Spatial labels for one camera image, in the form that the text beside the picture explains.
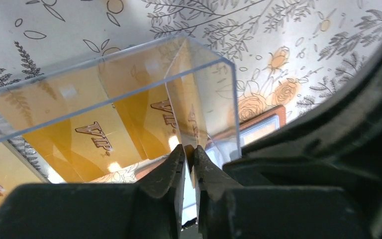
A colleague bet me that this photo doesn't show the tan leather card holder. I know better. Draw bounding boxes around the tan leather card holder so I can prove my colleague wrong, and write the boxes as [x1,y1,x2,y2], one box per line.
[134,106,287,180]

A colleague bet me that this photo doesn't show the clear acrylic card box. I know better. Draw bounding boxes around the clear acrylic card box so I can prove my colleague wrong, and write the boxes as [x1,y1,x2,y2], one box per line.
[0,36,241,189]

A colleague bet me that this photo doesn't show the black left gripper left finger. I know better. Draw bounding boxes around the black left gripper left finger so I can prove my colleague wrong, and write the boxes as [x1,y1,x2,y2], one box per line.
[0,144,185,239]

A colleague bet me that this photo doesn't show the floral patterned table mat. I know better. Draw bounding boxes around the floral patterned table mat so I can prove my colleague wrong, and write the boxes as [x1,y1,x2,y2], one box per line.
[0,0,382,185]

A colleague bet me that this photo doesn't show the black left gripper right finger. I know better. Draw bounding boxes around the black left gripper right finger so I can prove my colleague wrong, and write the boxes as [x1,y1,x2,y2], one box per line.
[193,146,371,239]

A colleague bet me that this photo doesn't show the yellow credit cards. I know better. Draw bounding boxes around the yellow credit cards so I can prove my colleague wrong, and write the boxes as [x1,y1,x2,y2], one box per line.
[0,59,179,223]

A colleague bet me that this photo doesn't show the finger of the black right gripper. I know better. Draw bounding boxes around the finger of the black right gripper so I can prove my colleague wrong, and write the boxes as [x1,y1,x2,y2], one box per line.
[224,45,382,239]

